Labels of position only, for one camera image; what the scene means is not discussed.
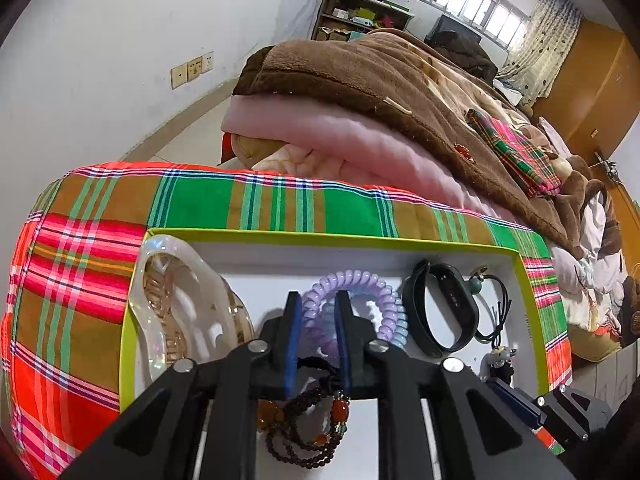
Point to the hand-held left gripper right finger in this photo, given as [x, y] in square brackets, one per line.
[344, 345]

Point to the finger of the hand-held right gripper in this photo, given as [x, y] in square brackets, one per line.
[522, 405]

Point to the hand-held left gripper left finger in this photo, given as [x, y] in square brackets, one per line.
[294, 350]

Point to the white tray with green rim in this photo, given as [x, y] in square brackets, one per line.
[350, 255]

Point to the black smart band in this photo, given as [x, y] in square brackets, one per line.
[452, 295]

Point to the white floral duvet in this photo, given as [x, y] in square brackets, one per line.
[590, 280]

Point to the clear plastic hair clip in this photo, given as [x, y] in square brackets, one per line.
[170, 260]

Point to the beige quilted comforter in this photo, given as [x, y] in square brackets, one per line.
[270, 152]

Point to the pink quilt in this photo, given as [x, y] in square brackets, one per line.
[325, 130]

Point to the small orange ornament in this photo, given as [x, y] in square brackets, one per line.
[462, 152]

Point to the plaid bed cloth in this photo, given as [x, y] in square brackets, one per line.
[75, 260]

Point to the folded plaid cloth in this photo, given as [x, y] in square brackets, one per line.
[515, 155]

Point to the brown fleece blanket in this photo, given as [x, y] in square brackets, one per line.
[375, 90]

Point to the dark clothes pile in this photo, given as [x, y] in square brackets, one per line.
[470, 57]

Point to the wooden wardrobe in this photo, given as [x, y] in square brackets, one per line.
[595, 90]

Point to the wooden shelf unit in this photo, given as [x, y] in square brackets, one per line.
[345, 15]

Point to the black monitor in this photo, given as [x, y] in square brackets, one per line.
[450, 30]

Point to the window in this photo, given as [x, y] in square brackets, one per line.
[475, 5]

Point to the patterned curtain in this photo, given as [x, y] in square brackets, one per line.
[545, 40]

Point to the wall socket panel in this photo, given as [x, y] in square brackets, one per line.
[192, 70]

